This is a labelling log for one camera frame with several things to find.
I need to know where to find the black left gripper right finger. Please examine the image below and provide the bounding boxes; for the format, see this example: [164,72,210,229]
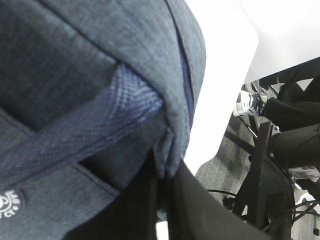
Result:
[167,161,269,240]

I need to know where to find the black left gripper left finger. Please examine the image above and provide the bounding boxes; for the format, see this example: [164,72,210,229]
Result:
[64,151,158,240]

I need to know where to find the dark blue lunch bag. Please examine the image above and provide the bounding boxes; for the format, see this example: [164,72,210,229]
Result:
[0,0,206,240]

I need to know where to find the sneakers of seated person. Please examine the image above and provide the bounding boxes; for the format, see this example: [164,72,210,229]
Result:
[232,80,268,117]

